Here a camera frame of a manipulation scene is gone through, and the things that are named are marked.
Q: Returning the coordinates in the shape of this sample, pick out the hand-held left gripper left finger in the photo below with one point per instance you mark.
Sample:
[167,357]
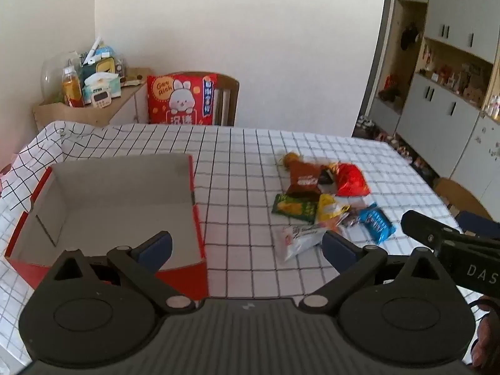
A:
[156,247]

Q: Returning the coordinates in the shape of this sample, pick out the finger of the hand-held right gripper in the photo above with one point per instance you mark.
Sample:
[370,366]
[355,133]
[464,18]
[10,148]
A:
[422,224]

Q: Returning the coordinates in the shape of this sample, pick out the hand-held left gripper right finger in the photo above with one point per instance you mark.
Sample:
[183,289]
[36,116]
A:
[336,248]

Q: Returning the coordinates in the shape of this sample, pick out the small dark snack packet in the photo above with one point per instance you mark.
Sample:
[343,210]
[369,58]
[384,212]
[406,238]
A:
[351,218]

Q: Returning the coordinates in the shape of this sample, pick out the white snack packet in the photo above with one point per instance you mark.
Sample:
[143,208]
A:
[300,238]

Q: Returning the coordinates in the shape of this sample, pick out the yellow snack packet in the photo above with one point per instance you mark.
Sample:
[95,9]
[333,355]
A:
[327,205]

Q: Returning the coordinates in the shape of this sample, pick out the blue snack packet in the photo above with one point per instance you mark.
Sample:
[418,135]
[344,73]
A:
[375,222]

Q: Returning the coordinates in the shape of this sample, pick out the green snack packet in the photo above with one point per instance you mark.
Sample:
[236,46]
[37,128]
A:
[293,207]

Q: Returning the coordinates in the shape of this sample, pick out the red snack packet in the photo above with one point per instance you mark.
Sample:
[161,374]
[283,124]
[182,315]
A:
[349,179]

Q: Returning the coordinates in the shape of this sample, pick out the red cardboard box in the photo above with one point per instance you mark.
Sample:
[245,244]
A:
[117,187]

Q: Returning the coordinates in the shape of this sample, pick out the dark patterned snack packet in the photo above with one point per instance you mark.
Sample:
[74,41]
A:
[325,177]

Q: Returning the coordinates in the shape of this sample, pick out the brown snack packet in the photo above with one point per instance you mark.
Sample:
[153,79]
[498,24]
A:
[306,179]

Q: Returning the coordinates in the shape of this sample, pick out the round orange snack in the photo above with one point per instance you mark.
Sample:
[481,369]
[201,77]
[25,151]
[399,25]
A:
[291,159]

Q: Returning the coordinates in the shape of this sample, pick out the person's right hand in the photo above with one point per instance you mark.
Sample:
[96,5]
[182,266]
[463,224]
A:
[490,343]

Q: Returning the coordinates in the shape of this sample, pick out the wooden chair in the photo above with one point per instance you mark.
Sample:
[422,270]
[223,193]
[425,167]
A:
[228,97]
[457,197]

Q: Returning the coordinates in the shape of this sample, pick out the dark blue cloth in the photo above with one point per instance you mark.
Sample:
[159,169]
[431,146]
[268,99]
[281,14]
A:
[472,220]

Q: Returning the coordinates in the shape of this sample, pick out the row of shoes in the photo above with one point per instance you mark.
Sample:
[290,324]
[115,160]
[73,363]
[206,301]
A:
[390,140]

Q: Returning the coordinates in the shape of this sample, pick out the white checked tablecloth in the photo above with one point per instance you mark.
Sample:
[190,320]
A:
[242,164]

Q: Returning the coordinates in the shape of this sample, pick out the wooden side cabinet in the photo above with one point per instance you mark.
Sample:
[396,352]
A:
[117,103]

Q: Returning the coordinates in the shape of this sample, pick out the red rabbit cushion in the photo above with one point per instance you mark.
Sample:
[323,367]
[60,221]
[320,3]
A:
[179,97]

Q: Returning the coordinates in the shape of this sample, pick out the group of shelf ornaments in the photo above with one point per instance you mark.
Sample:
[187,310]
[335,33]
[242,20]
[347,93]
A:
[461,78]

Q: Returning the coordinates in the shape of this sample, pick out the white kitchen timer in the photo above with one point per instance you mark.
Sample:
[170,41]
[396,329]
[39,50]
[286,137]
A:
[100,97]

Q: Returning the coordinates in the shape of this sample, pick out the teal tissue box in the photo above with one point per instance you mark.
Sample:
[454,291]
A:
[103,86]

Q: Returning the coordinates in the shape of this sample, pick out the orange drink bottle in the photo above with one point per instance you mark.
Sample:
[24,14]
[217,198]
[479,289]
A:
[72,90]

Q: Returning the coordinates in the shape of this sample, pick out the small printed box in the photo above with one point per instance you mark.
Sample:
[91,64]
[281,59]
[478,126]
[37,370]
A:
[120,69]

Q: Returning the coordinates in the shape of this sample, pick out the teal and yellow case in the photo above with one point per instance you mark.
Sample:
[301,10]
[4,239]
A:
[99,66]

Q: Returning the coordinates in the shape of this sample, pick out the grey wall cabinet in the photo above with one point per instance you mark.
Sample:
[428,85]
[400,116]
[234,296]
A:
[429,109]

